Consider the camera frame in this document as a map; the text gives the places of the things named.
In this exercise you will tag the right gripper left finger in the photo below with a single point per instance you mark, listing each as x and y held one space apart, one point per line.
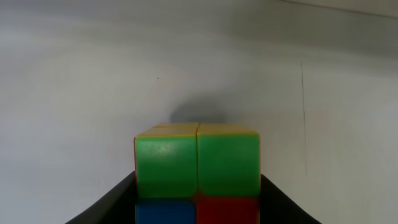
115 208

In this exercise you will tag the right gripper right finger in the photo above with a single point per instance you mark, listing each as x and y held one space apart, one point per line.
280 208

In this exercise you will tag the many-coloured puzzle cube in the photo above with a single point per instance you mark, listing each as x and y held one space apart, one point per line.
199 161

